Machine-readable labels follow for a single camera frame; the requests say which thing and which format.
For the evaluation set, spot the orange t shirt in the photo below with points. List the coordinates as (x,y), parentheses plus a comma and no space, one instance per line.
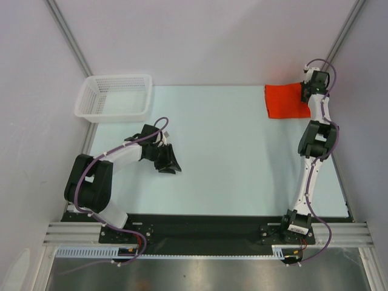
(284,102)

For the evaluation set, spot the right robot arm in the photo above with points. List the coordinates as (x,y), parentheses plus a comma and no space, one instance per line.
(316,145)

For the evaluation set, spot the right aluminium corner post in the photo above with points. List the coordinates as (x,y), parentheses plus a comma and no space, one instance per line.
(342,36)

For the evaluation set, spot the white plastic mesh basket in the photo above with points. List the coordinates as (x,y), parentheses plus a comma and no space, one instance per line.
(115,98)

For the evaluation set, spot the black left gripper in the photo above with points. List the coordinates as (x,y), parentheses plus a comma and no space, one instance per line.
(169,158)

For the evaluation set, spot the left aluminium corner post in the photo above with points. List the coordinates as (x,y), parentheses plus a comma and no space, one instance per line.
(67,34)

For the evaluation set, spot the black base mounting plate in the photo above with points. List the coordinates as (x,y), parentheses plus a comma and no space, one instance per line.
(201,235)

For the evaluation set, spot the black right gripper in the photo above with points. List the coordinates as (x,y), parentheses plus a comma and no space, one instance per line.
(305,93)

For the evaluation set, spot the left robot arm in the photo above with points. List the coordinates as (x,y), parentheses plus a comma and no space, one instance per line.
(89,187)

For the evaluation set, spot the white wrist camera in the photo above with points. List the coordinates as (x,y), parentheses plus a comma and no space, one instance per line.
(308,72)
(162,139)

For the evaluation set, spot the slotted grey cable duct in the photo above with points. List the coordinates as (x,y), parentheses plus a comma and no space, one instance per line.
(126,253)

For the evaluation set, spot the aluminium extrusion rail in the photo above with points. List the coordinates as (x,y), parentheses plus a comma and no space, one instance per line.
(87,234)

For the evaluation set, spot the aluminium corner post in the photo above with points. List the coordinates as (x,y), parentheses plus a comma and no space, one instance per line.
(67,34)
(342,36)

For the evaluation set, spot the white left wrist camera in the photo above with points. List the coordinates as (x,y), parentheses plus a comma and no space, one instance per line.
(162,139)

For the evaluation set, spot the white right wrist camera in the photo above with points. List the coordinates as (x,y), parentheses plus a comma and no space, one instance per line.
(308,72)

